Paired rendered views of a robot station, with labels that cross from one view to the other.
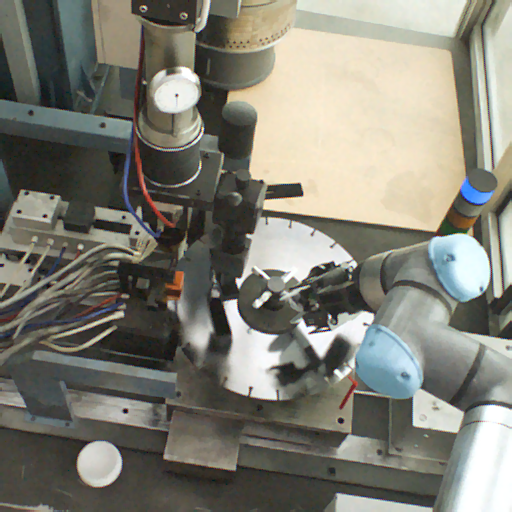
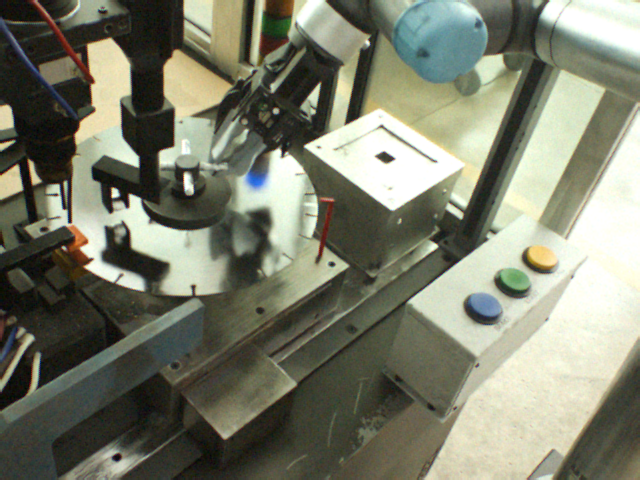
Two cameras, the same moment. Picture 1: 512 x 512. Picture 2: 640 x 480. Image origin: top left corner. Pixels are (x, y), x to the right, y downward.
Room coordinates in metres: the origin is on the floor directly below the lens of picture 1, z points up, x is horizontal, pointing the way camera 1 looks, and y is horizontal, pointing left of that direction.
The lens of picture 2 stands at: (0.01, 0.36, 1.54)
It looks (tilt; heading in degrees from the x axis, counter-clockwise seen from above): 43 degrees down; 309
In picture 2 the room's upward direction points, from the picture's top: 12 degrees clockwise
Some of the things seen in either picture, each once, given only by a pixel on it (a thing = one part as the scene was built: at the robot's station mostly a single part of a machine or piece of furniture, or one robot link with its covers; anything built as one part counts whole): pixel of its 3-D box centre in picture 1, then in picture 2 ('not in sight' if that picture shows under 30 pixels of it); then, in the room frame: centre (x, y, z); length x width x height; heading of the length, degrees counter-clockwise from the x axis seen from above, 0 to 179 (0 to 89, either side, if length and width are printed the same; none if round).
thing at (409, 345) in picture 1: (415, 348); (440, 21); (0.36, -0.19, 1.24); 0.11 x 0.11 x 0.08; 71
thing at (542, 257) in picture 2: not in sight; (540, 260); (0.23, -0.39, 0.90); 0.04 x 0.04 x 0.02
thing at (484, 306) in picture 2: not in sight; (483, 308); (0.22, -0.25, 0.90); 0.04 x 0.04 x 0.02
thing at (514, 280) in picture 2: not in sight; (513, 283); (0.22, -0.32, 0.90); 0.04 x 0.04 x 0.02
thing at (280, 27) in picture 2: (456, 224); (276, 21); (0.70, -0.30, 1.05); 0.05 x 0.04 x 0.03; 2
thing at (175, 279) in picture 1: (150, 282); (40, 266); (0.54, 0.16, 0.95); 0.10 x 0.03 x 0.07; 92
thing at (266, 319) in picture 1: (272, 297); (186, 186); (0.55, -0.03, 0.96); 0.11 x 0.11 x 0.03
